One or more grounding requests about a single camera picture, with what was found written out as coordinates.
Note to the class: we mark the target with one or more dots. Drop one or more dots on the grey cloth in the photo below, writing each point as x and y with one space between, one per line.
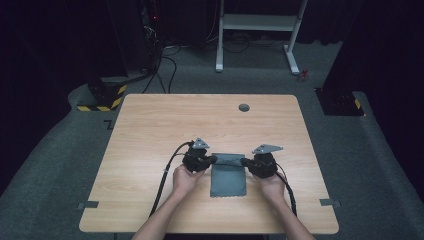
228 176

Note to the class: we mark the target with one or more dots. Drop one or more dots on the person's right hand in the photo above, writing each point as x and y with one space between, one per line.
271 186

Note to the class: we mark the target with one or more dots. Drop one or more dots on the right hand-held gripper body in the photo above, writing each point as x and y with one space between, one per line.
265 165

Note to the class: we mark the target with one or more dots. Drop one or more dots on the dark equipment rack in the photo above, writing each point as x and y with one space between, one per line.
151 33

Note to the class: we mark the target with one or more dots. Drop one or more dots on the grey tape piece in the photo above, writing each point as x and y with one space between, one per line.
330 202
88 204

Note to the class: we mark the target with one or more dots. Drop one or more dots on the black yellow striped stand base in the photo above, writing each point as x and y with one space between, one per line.
110 96

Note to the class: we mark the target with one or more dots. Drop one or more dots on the white metal stand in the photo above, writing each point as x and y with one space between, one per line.
258 22

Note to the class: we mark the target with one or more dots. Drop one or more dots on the black floor tape mark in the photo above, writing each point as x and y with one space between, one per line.
109 125

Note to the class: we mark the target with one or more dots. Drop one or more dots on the person's left hand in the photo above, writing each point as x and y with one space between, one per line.
185 181

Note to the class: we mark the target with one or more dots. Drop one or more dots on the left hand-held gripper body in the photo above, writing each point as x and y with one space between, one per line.
195 161

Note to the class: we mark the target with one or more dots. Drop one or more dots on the grey table grommet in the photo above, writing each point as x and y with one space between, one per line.
244 107

